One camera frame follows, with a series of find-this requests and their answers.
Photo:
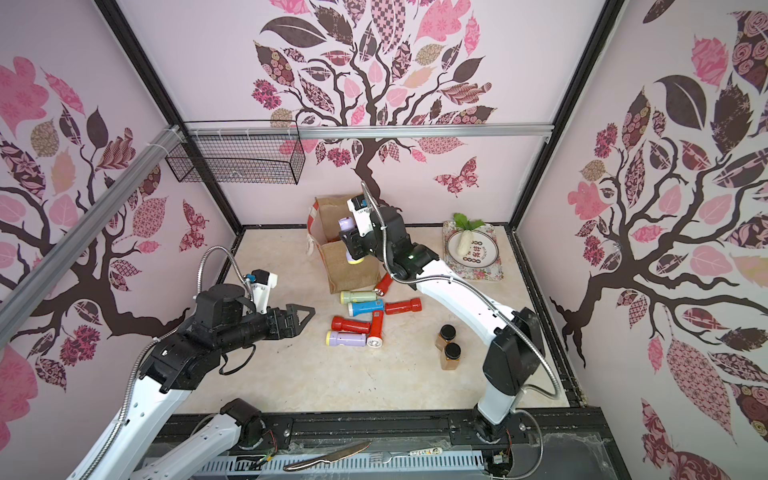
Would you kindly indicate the burlap tote bag red trim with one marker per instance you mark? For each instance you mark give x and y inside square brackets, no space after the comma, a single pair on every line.
[323,233]

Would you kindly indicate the flexible metal conduit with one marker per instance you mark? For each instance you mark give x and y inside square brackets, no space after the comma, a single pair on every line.
[493,307]
[162,360]

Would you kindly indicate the floral placemat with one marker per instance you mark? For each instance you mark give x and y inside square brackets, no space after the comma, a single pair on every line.
[492,274]

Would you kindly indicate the back aluminium frame bar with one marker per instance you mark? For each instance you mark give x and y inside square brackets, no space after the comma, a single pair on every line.
[409,131]

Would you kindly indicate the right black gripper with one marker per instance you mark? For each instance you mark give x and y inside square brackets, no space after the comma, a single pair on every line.
[352,241]

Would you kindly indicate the green flashlight near bag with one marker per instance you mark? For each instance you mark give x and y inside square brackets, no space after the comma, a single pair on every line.
[348,297]

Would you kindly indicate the white slotted cable duct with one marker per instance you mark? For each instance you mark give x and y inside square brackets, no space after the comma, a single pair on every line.
[240,466]

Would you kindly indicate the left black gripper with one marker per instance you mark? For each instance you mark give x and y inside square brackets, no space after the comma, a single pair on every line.
[292,329]

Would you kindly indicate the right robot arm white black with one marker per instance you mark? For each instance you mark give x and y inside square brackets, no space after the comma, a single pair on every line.
[513,338]

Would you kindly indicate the purple flashlight horizontal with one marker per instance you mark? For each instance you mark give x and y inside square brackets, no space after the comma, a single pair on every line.
[336,338]

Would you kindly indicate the black wire wall basket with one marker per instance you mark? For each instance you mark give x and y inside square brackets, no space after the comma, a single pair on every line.
[258,153]

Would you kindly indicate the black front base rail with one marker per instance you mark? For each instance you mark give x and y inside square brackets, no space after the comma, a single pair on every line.
[459,427]

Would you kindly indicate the spice jar black lid lower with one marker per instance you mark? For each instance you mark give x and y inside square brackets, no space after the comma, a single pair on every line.
[451,356]

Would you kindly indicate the spice jar black lid upper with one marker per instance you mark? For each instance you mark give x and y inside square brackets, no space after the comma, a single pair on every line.
[446,334]

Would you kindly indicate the spice jar black lid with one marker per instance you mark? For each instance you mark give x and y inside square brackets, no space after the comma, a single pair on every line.
[446,334]
[451,356]

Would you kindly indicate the purple flashlight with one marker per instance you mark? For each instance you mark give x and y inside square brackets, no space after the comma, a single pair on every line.
[355,252]

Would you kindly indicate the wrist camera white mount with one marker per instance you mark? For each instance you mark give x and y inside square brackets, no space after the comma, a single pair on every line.
[361,211]
[261,283]

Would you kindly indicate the aluminium frame bar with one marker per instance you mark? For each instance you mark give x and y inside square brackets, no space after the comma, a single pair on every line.
[23,300]
[409,131]

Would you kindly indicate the left aluminium frame bar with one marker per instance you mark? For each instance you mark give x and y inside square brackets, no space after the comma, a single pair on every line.
[23,300]

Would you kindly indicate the red flashlight centre horizontal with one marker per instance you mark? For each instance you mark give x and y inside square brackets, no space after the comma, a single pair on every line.
[341,324]

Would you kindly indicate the right flexible metal conduit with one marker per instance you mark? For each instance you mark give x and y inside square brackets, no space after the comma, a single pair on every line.
[493,307]

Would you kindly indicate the left flexible metal conduit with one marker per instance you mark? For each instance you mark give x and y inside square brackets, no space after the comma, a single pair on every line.
[162,360]

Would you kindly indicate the white radish toy green leaves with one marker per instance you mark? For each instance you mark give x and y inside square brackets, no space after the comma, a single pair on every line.
[465,227]

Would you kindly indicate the red flashlight white head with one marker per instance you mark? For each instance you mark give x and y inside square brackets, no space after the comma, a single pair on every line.
[374,337]

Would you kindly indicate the white patterned plate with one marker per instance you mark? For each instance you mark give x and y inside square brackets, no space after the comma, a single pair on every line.
[484,251]

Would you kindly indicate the table knife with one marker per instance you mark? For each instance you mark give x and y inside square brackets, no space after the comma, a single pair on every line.
[328,458]

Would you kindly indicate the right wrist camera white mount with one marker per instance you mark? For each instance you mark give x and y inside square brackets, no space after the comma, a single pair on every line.
[361,211]

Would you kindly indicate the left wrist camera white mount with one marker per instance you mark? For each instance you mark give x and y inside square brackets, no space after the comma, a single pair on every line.
[261,283]

